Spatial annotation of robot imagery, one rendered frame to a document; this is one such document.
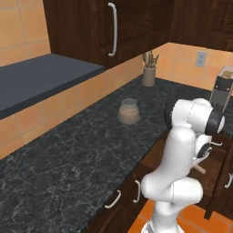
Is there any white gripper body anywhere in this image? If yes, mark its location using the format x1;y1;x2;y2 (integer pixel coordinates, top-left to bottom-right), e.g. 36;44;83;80
194;145;213;162

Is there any open dark wood drawer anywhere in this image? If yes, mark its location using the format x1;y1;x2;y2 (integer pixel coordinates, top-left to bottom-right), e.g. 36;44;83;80
137;129;233;220

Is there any glass jar with beige contents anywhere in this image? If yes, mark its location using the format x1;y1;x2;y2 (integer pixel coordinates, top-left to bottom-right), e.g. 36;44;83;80
117;97;141;126

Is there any dark wood base cupboard door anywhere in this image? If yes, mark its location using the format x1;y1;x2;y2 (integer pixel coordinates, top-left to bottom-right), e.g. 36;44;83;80
86;181;136;233
127;168;151;222

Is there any beige utensil pot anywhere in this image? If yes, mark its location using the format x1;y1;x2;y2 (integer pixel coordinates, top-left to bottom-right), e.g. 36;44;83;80
141;66;157;88

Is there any dark kitchen tool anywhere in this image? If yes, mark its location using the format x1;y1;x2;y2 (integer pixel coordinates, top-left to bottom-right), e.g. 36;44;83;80
152;53;160;68

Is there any pale wooden kitchen tool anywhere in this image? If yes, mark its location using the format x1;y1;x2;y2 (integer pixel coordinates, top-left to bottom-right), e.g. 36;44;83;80
142;50;154;69

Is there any dark grey slab shelf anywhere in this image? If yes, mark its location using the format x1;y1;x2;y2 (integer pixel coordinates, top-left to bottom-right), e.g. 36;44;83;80
0;53;106;121

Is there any white drawer handle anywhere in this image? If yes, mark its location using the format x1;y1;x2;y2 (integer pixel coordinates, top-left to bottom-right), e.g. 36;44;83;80
224;172;233;190

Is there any white curved cupboard handle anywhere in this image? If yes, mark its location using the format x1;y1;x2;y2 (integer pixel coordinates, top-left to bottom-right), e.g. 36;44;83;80
104;189;123;210
132;179;142;205

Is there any grey wall socket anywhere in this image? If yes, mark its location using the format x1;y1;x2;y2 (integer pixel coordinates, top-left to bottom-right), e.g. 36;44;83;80
194;50;208;68

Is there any dark wood corner wall cupboard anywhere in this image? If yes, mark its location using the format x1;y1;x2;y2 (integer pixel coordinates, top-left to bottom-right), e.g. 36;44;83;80
168;0;233;53

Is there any long white cupboard handle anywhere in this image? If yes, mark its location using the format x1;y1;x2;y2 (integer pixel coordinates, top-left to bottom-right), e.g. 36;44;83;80
106;2;119;58

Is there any dark wood wall cupboard door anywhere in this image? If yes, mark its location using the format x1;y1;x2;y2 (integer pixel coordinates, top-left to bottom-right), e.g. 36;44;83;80
42;0;171;71

